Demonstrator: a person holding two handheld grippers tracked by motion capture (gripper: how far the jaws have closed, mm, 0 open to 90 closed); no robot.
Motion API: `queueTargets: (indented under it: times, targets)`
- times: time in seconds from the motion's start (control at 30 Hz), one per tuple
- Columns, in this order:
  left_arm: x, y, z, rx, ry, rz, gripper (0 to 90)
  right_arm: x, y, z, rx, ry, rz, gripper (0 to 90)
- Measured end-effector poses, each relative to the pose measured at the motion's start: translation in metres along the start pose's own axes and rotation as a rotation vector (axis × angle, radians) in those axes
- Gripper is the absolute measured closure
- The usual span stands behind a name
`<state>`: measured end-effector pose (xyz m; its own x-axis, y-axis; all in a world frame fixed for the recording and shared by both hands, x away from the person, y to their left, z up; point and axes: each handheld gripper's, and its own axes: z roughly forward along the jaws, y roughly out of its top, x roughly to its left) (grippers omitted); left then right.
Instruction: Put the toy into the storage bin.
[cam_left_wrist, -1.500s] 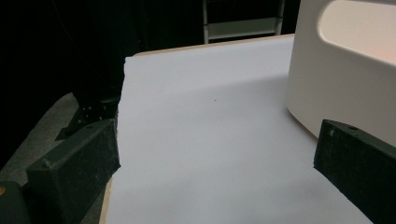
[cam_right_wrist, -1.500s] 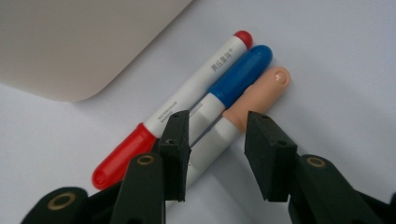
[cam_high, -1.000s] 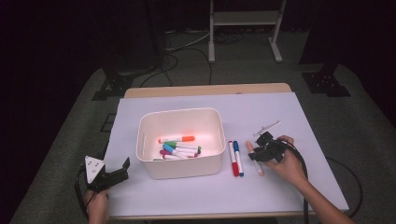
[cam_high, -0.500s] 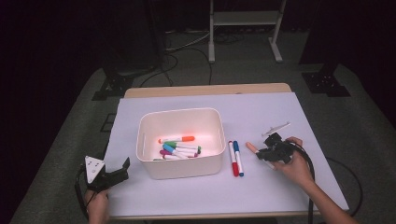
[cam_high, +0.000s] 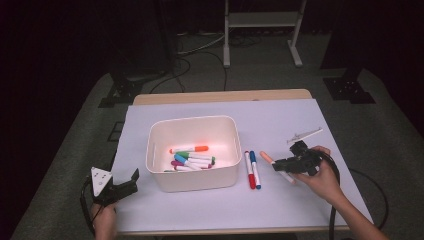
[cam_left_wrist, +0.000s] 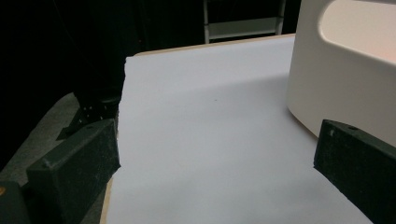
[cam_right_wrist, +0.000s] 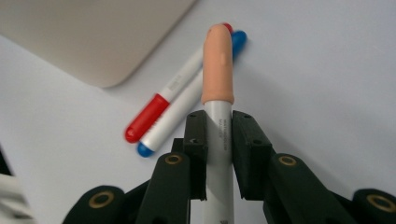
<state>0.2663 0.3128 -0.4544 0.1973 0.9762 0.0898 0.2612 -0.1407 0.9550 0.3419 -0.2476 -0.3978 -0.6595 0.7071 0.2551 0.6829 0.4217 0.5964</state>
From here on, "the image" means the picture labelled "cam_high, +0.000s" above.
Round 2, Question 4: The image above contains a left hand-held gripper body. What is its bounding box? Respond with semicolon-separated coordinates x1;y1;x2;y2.
82;165;130;206

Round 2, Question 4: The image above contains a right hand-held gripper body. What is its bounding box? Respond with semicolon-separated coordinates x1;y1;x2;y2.
285;126;324;177

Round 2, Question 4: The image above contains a peach marker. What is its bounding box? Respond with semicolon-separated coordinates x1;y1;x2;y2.
259;150;297;185

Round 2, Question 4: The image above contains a light blue marker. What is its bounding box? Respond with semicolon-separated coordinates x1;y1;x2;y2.
173;153;202;171

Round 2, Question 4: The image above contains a light green marker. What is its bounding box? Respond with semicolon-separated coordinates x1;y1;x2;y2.
175;151;216;165

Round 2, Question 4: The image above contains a white plastic bin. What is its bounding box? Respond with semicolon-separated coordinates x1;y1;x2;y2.
145;115;243;193

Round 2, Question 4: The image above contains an orange marker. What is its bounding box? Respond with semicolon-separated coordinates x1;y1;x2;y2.
168;145;210;155

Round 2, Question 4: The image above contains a person's left hand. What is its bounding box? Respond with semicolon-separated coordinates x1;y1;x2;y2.
90;201;118;240

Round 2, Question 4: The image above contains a person's right hand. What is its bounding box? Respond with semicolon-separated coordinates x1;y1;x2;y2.
294;145;345;207

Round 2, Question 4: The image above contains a dark blue marker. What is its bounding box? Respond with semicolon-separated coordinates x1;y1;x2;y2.
249;150;263;190

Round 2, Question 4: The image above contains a red marker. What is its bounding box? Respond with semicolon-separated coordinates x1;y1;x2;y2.
244;150;257;190

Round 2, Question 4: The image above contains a light purple table mat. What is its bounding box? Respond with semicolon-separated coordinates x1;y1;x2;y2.
111;98;374;233

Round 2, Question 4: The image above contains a dark floor hatch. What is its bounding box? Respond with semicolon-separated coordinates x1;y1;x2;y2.
107;121;125;143

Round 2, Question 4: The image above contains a wooden table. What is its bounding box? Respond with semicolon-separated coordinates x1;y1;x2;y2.
116;88;366;236

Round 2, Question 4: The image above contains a white metal stand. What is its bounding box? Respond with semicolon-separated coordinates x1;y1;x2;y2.
222;0;308;69

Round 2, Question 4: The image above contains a left hand-held gripper cable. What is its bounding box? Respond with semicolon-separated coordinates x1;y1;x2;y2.
79;178;99;234

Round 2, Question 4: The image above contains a hand-held gripper cable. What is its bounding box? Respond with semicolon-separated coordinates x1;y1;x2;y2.
316;149;390;240
79;178;99;234

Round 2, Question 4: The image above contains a right hand-held gripper cable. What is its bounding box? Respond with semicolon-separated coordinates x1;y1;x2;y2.
316;149;390;240

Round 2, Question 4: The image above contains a black stand base plate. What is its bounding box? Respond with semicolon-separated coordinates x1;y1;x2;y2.
322;66;377;105

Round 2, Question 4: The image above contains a black floor cable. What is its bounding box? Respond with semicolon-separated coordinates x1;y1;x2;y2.
149;49;229;94

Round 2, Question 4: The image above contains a white floor cable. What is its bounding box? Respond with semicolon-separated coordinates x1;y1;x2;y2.
176;31;228;56

